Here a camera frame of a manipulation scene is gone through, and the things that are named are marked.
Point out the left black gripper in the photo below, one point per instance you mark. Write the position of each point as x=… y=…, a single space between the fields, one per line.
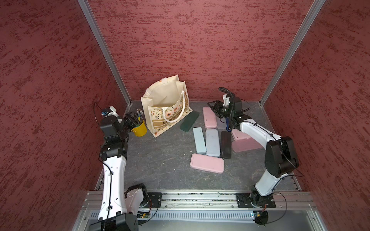
x=131 y=120

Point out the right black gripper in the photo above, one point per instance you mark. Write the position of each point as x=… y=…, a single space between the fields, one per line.
x=217 y=107

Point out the pink pencil case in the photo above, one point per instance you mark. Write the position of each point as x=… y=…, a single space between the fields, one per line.
x=245 y=145
x=210 y=119
x=207 y=163
x=238 y=135

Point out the white pencil case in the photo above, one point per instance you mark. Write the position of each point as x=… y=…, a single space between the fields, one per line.
x=212 y=143

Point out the dark green pencil case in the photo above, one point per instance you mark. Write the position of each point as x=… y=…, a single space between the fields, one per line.
x=189 y=121

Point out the printed canvas tote bag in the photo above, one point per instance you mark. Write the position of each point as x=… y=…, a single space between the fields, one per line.
x=165 y=103

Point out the black pencil case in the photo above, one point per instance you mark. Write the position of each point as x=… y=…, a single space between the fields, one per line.
x=226 y=145

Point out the light mint pencil case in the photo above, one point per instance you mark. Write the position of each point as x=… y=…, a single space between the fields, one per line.
x=199 y=141

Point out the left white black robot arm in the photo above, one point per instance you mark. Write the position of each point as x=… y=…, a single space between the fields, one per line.
x=119 y=207

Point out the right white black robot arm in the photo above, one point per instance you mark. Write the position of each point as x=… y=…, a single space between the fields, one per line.
x=280 y=155

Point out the yellow pen cup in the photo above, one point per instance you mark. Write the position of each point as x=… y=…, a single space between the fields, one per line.
x=140 y=129

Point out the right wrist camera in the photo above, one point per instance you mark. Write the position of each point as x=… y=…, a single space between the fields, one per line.
x=226 y=100

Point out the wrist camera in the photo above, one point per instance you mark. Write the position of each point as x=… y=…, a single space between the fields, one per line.
x=109 y=111
x=226 y=100

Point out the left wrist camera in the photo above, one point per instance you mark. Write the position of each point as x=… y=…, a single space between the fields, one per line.
x=109 y=111

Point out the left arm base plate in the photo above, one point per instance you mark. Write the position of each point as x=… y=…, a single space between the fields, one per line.
x=151 y=200

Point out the aluminium mounting rail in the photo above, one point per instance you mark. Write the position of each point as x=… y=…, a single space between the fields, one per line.
x=226 y=200

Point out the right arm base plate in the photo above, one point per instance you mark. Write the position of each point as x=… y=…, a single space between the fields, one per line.
x=254 y=200

